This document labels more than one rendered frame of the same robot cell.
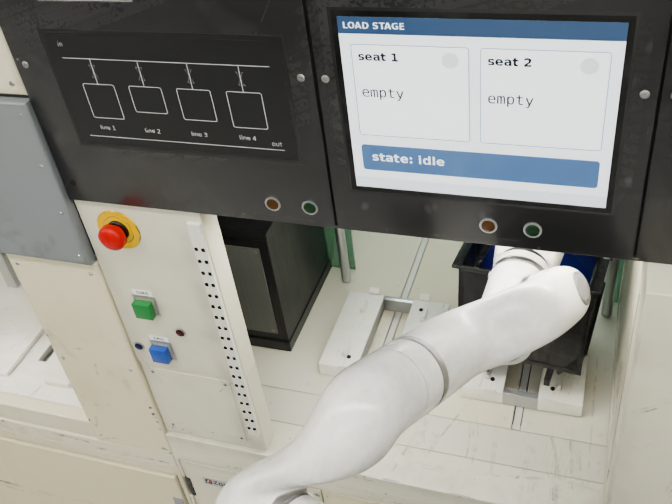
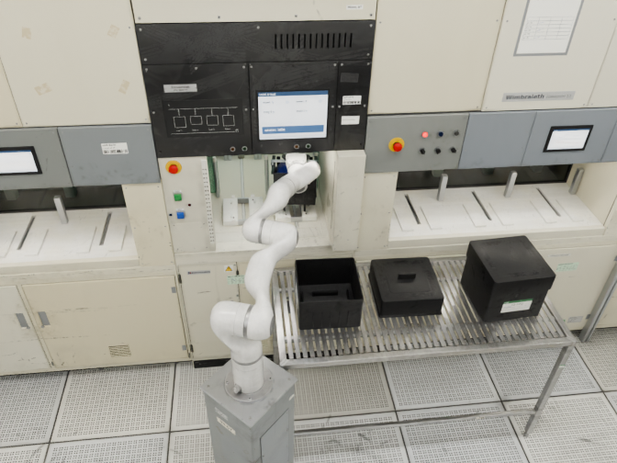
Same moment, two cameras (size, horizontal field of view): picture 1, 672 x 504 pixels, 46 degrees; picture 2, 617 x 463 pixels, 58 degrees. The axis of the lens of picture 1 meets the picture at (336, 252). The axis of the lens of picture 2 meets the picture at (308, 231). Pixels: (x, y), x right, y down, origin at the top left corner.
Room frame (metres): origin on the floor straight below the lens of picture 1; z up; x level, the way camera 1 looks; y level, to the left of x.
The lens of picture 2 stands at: (-1.09, 0.83, 2.61)
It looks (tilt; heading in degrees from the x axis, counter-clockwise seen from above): 38 degrees down; 329
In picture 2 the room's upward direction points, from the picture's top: 2 degrees clockwise
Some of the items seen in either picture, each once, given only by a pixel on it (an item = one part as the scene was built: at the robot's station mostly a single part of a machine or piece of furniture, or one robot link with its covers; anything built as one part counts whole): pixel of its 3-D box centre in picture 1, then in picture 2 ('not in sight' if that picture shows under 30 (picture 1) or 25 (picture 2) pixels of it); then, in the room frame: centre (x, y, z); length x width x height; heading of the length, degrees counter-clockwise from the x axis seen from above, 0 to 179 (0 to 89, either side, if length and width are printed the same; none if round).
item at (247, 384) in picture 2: not in sight; (247, 367); (0.18, 0.33, 0.85); 0.19 x 0.19 x 0.18
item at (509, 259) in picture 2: not in sight; (504, 278); (0.04, -0.90, 0.89); 0.29 x 0.29 x 0.25; 70
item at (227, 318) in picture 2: not in sight; (236, 330); (0.20, 0.35, 1.07); 0.19 x 0.12 x 0.24; 47
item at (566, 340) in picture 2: not in sight; (403, 355); (0.21, -0.53, 0.38); 1.30 x 0.60 x 0.76; 67
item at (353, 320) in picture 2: not in sight; (327, 292); (0.39, -0.16, 0.85); 0.28 x 0.28 x 0.17; 65
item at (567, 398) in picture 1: (527, 356); (294, 207); (0.98, -0.32, 0.89); 0.22 x 0.21 x 0.04; 157
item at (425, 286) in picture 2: not in sight; (405, 283); (0.28, -0.53, 0.83); 0.29 x 0.29 x 0.13; 65
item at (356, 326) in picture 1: (386, 336); (243, 209); (1.08, -0.07, 0.89); 0.22 x 0.21 x 0.04; 157
